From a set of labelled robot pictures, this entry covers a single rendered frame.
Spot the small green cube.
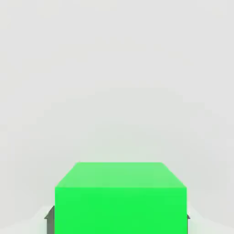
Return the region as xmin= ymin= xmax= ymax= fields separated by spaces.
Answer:
xmin=54 ymin=161 xmax=188 ymax=234

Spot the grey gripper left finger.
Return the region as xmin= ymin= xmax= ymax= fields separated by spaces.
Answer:
xmin=29 ymin=205 xmax=55 ymax=234

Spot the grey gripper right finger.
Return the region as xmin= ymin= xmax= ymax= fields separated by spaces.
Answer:
xmin=186 ymin=206 xmax=205 ymax=234

